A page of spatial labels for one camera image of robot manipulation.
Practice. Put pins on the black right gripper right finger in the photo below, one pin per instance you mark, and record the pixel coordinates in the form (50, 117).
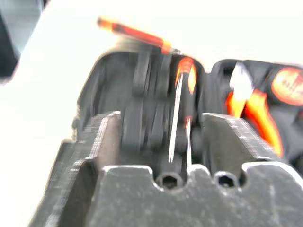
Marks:
(227, 142)

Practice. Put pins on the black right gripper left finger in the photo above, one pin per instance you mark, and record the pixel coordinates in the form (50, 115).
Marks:
(78, 165)

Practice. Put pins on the black plastic tool case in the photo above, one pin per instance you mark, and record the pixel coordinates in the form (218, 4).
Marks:
(111, 78)

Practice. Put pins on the orange black loose screwdriver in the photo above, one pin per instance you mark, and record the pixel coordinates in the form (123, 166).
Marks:
(142, 35)

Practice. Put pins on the small thin screwdriver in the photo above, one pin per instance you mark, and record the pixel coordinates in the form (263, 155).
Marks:
(189, 142)

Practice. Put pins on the round orange tape measure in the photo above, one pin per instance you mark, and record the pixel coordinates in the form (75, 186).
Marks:
(288, 86)

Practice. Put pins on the large orange black screwdriver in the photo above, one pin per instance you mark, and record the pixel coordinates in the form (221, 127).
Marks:
(186, 67)

